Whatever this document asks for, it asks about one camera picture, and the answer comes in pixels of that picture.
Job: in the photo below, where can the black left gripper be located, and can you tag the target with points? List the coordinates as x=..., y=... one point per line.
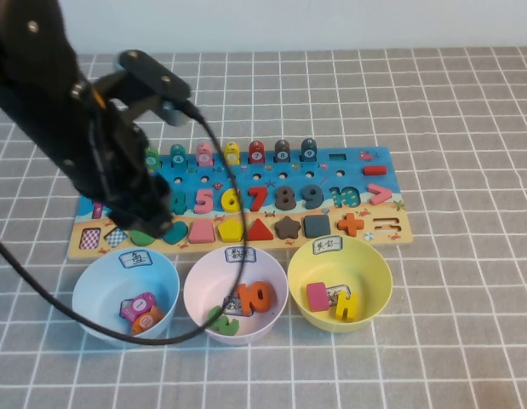
x=122, y=170

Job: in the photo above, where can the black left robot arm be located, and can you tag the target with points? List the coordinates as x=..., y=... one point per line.
x=33, y=85

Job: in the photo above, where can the pink fish piece one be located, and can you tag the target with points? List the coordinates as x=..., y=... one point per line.
x=139, y=304

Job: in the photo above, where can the light pink bowl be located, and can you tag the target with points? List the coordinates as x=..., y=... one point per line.
x=207, y=281

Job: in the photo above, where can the light blue bowl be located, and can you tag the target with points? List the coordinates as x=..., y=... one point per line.
x=101, y=298

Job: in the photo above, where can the orange fish piece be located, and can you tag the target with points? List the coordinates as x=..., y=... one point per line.
x=146, y=321

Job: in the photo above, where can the colourful wooden puzzle board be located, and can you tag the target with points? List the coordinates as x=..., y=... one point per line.
x=288, y=204

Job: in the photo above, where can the orange plus sign piece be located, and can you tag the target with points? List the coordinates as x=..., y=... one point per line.
x=351, y=224

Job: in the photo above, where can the yellow equals sign piece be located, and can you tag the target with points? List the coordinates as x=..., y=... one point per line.
x=337, y=311

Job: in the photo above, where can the light yellow bowl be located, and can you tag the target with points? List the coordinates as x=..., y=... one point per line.
x=365, y=272

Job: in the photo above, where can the red minus sign piece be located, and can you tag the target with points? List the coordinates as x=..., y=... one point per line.
x=374, y=170

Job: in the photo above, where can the pink greater-than sign piece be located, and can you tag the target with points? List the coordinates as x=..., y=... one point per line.
x=384, y=194

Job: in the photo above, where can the green wooden circle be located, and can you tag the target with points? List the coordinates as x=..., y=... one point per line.
x=139, y=239

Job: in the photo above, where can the teal wooden number four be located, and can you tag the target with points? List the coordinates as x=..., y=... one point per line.
x=180, y=204

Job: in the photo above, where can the teal wooden heart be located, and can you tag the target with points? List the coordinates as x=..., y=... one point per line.
x=180, y=235

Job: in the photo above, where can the handwritten paper label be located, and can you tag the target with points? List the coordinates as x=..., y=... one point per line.
x=335, y=292
x=233, y=255
x=234, y=306
x=136, y=259
x=328, y=245
x=124, y=304

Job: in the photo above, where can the pink wooden trapezoid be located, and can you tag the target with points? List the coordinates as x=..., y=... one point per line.
x=202, y=233

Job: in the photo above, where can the green fish peg three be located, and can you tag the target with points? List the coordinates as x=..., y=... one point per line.
x=153, y=159

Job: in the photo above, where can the pink wooden number five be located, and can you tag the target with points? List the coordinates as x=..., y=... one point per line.
x=203, y=200

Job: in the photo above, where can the teal fish peg four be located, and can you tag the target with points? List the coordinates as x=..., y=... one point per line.
x=178, y=157

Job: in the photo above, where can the yellow wooden number six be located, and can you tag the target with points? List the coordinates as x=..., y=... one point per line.
x=226, y=200

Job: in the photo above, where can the yellow wooden pentagon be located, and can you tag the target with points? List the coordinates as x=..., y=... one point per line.
x=229, y=232

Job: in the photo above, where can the pink fish peg five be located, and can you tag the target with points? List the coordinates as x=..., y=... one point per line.
x=204, y=155

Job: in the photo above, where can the yellow fish peg six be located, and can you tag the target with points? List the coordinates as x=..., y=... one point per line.
x=233, y=154

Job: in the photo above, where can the red wooden triangle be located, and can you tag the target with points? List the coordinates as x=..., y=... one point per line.
x=259, y=232

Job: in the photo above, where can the red wooden number seven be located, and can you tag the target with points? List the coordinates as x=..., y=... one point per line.
x=259, y=191

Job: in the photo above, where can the orange wooden number ten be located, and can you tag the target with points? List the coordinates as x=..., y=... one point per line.
x=246, y=298

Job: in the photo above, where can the red fish peg seven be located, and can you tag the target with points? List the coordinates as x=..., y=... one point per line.
x=257, y=153

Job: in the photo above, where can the light green wooden number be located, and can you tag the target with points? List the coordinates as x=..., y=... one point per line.
x=227, y=326

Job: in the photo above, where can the brown wooden number eight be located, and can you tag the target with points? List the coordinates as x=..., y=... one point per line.
x=285, y=197

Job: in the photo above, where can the brown wooden star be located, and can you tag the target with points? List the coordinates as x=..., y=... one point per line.
x=288, y=228

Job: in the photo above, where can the brown fish peg eight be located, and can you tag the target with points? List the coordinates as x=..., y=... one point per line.
x=282, y=152

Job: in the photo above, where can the slate wooden square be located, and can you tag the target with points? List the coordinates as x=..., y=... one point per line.
x=316, y=226

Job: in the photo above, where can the slate wooden number nine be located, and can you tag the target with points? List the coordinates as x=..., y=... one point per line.
x=319, y=196

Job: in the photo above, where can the slate fish peg nine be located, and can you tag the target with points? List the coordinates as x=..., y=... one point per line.
x=308, y=150

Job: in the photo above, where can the pink wooden rectangle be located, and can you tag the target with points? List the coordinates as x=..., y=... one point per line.
x=317, y=297

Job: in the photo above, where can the grey grid tablecloth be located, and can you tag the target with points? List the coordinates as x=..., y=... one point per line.
x=459, y=298

